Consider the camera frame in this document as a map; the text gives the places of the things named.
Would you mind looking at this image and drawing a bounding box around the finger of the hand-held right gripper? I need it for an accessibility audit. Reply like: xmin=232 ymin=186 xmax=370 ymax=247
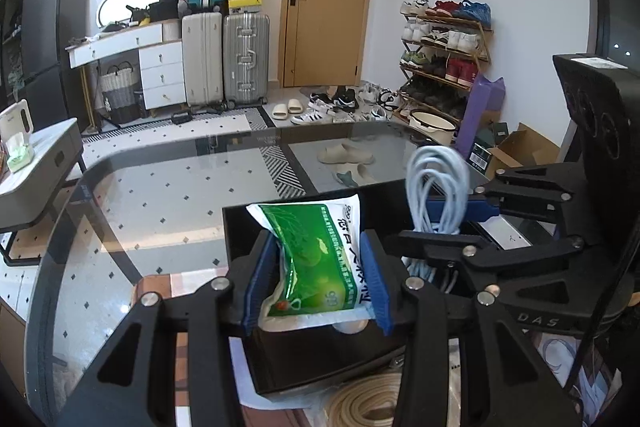
xmin=397 ymin=229 xmax=588 ymax=295
xmin=425 ymin=163 xmax=583 ymax=228

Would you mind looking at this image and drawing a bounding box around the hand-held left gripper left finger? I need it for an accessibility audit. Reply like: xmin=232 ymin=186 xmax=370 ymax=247
xmin=55 ymin=229 xmax=281 ymax=427

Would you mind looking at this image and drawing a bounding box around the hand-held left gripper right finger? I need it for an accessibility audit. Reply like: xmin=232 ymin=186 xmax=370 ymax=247
xmin=362 ymin=229 xmax=583 ymax=427

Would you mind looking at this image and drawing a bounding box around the light blue cable coil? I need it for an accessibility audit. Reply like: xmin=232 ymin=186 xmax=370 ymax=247
xmin=402 ymin=146 xmax=471 ymax=293

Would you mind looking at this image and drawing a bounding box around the black storage box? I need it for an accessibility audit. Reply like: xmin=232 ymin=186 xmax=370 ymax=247
xmin=221 ymin=179 xmax=538 ymax=398

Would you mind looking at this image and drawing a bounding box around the green printed packet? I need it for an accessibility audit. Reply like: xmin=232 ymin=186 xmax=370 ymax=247
xmin=245 ymin=194 xmax=388 ymax=333

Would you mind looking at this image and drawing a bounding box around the white rounded object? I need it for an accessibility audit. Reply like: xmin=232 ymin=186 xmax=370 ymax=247
xmin=332 ymin=319 xmax=373 ymax=335

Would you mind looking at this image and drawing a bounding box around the white flat packet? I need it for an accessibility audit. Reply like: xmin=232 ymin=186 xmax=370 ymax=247
xmin=467 ymin=214 xmax=531 ymax=252

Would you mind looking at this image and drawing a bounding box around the black barcode box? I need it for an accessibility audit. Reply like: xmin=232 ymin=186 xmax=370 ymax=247
xmin=467 ymin=142 xmax=496 ymax=172

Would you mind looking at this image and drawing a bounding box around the large cardboard box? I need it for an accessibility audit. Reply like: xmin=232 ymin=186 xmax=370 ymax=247
xmin=482 ymin=123 xmax=561 ymax=180

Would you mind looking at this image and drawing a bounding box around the white enamel basin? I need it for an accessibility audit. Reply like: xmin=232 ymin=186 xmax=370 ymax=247
xmin=409 ymin=109 xmax=458 ymax=145

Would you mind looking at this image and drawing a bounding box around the white green slipper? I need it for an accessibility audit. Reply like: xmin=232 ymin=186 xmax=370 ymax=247
xmin=334 ymin=163 xmax=376 ymax=188

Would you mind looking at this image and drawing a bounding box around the purple bag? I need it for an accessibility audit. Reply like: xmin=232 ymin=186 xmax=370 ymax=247
xmin=457 ymin=74 xmax=506 ymax=162

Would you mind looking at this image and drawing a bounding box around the large beige slipper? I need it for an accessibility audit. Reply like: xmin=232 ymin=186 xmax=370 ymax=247
xmin=317 ymin=143 xmax=377 ymax=165

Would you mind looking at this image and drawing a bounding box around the cluster of sneakers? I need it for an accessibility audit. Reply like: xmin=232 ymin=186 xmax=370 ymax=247
xmin=290 ymin=82 xmax=401 ymax=125

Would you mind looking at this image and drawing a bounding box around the black white patterned rug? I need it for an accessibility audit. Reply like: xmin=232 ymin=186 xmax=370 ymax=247
xmin=80 ymin=107 xmax=311 ymax=200

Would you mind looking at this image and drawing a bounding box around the wooden shoe rack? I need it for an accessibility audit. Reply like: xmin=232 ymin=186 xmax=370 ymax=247
xmin=397 ymin=0 xmax=493 ymax=128

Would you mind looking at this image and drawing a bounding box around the printed desk mat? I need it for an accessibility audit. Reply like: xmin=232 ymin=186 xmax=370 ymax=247
xmin=140 ymin=274 xmax=626 ymax=427

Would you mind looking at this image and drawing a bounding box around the collection of stored shoes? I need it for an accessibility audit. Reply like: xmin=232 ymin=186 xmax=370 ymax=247
xmin=400 ymin=0 xmax=492 ymax=120

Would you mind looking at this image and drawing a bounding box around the silver suitcase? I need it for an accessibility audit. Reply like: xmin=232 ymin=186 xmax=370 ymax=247
xmin=222 ymin=13 xmax=271 ymax=109

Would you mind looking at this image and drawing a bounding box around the white vanity desk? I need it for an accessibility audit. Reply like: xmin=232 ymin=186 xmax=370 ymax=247
xmin=67 ymin=23 xmax=186 ymax=110

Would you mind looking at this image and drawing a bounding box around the white suitcase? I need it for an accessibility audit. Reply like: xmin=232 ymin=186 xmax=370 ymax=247
xmin=181 ymin=12 xmax=224 ymax=108

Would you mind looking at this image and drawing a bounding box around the woven grey white basket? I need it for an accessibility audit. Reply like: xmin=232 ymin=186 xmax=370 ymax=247
xmin=100 ymin=62 xmax=141 ymax=124

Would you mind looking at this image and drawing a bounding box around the grey side table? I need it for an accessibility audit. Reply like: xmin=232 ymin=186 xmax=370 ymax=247
xmin=0 ymin=118 xmax=86 ymax=268

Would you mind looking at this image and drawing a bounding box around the green tissue box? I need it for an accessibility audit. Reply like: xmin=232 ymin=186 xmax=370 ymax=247
xmin=6 ymin=134 xmax=35 ymax=172

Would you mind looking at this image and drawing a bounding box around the black bag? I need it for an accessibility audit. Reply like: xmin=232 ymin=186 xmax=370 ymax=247
xmin=148 ymin=0 xmax=181 ymax=22

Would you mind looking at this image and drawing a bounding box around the white electric kettle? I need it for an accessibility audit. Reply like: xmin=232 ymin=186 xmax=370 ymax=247
xmin=0 ymin=101 xmax=35 ymax=158

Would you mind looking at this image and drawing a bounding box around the oval white-framed mirror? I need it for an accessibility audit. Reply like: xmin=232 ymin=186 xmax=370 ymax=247
xmin=96 ymin=0 xmax=163 ymax=28

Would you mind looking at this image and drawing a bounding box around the black refrigerator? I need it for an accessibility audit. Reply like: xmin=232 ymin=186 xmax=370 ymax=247
xmin=20 ymin=0 xmax=91 ymax=132

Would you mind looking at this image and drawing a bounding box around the dark glass wardrobe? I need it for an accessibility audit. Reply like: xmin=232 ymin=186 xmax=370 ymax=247
xmin=0 ymin=0 xmax=31 ymax=108

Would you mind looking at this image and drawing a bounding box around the beige cord coil in bag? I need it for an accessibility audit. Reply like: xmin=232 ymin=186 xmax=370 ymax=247
xmin=320 ymin=369 xmax=406 ymax=427

